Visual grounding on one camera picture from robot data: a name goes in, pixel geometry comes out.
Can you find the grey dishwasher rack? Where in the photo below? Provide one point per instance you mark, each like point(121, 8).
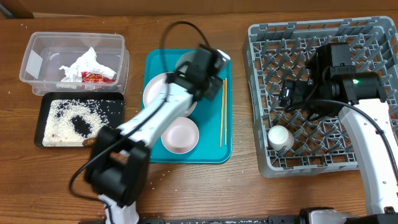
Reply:
point(274, 52)

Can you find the small white plate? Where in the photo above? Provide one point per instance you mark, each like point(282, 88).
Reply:
point(181, 136)

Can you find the white napkin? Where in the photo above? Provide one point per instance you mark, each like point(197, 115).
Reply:
point(85, 63)

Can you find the wooden chopstick left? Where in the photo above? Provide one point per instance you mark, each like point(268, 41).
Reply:
point(222, 115)

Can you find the brown food scrap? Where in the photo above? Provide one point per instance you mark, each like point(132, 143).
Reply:
point(89, 142)

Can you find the clear plastic bin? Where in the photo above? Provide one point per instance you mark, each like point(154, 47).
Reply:
point(46, 52)

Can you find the teal serving tray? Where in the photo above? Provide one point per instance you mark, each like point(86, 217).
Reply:
point(214, 146)

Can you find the white cup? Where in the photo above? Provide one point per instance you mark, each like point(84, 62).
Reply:
point(279, 137)

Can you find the grey bowl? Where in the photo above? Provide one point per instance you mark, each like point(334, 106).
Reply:
point(186, 59)

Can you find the wooden chopstick right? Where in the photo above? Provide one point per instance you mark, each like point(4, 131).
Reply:
point(225, 109)

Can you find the black plastic tray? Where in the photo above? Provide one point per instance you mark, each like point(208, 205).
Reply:
point(49, 97)

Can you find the large white plate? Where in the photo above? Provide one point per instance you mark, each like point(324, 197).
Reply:
point(152, 90)

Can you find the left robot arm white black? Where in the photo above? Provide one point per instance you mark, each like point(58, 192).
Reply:
point(119, 161)

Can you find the wooden chopstick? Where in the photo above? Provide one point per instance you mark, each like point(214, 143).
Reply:
point(222, 115)
point(225, 109)

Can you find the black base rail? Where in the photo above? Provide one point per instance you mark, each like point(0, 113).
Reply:
point(307, 215)

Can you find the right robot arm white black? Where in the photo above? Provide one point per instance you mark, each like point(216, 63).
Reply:
point(359, 101)

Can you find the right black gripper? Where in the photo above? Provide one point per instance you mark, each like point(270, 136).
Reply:
point(300, 88)

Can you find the red snack wrapper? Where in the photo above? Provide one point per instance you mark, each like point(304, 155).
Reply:
point(88, 77)

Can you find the white rice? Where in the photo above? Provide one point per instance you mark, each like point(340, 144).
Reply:
point(70, 122)

